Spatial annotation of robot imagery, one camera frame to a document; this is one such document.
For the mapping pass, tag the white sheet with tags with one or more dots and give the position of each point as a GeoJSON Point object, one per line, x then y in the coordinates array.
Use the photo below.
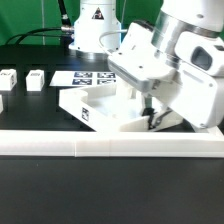
{"type": "Point", "coordinates": [81, 78]}

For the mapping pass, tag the white part at left edge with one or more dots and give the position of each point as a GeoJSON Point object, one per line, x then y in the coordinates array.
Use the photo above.
{"type": "Point", "coordinates": [1, 104]}

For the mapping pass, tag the white L-shaped obstacle fence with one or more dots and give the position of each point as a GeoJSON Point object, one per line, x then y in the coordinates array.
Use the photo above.
{"type": "Point", "coordinates": [119, 144]}

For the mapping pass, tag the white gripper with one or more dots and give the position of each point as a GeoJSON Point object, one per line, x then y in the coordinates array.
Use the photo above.
{"type": "Point", "coordinates": [188, 80]}

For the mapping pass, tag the white square table top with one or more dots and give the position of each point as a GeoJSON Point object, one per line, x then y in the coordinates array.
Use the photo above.
{"type": "Point", "coordinates": [114, 107]}

